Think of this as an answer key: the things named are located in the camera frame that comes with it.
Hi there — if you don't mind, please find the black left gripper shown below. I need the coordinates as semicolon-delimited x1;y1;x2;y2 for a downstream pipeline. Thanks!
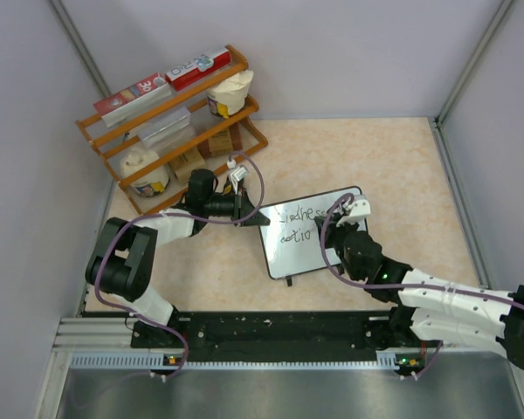
204;187;269;227

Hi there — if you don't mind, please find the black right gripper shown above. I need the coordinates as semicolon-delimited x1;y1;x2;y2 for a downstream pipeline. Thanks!
317;211;362;281

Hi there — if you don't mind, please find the black framed whiteboard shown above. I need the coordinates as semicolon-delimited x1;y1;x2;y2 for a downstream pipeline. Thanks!
259;186;363;280

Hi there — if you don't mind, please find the black yellow drink can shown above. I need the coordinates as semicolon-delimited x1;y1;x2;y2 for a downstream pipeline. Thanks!
223;176;238;195

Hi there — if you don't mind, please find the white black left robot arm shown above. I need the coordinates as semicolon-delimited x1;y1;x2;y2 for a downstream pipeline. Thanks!
85;165;270;347

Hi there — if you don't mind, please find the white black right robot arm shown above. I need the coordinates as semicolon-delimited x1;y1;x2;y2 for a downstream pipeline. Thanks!
315;215;524;371

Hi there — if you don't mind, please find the white paper bag right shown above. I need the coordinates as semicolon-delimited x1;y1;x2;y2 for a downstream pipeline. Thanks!
206;70;254;119

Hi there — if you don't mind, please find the orange wooden shelf rack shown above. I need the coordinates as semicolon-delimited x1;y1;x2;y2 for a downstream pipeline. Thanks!
76;45;268;215

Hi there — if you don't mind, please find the clear plastic box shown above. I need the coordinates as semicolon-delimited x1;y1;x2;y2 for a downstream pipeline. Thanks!
137;107;191;148

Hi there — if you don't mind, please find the red white foil box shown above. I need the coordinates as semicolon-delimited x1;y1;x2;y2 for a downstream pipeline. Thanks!
164;47;231;91

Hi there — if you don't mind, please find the red grey wrap box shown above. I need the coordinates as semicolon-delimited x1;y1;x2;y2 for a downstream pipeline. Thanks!
93;72;173;127

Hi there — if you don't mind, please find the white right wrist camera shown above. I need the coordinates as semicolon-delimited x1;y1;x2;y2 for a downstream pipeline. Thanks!
336;196;371;226

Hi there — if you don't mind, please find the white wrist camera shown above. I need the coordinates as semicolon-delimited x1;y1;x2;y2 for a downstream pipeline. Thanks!
336;196;371;226
226;160;249;191

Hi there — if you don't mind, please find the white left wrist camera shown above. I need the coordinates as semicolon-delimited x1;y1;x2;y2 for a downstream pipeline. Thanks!
226;160;249;191

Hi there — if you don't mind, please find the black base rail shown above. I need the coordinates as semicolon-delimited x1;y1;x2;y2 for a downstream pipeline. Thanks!
130;310;424;362

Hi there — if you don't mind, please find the white slotted cable duct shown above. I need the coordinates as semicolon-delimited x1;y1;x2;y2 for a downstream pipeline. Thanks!
71;347;424;372

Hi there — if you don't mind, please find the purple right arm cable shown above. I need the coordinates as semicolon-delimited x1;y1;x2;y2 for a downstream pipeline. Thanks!
321;194;524;381

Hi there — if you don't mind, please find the aluminium frame rail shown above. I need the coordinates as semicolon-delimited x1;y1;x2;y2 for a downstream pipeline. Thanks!
52;318;136;352

